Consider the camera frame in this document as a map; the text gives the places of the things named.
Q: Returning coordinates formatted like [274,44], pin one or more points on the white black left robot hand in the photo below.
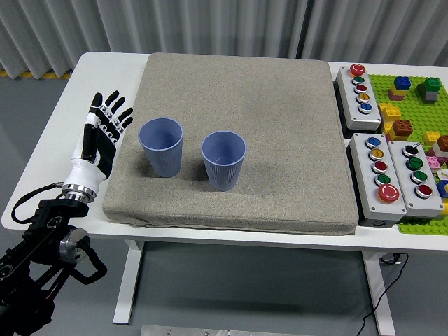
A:
[98,150]

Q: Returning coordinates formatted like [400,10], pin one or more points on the blue ribbed cup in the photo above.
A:
[224,171]
[164,157]

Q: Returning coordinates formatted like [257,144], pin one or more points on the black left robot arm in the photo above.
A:
[45,245]

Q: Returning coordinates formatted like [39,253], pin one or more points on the yellow black floor tape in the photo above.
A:
[31,74]

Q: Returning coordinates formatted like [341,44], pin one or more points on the grey pleated curtain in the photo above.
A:
[140,24]

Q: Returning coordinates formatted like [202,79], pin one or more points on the white table leg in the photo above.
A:
[127,280]
[379,290]

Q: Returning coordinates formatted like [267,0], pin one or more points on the grey-brown mat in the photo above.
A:
[266,115]

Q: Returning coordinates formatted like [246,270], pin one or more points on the grey five-button box, slim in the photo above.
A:
[350,105]

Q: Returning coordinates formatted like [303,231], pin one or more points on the grey five-button box, large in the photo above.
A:
[367,196]

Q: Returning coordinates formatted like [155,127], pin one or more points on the small yellow block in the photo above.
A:
[386,127]

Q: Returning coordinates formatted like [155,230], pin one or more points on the large yellow block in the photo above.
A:
[389,111]

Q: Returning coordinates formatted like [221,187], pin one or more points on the blue yellow pink block stack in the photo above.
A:
[400,85]

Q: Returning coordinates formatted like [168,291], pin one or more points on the green brick baseplate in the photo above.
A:
[414,112]

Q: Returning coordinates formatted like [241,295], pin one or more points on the green grey block stack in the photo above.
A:
[430,89]

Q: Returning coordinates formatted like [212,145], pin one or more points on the brown pink block stack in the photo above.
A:
[441,147]

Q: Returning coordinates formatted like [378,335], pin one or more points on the grey box with selector switch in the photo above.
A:
[402,168]

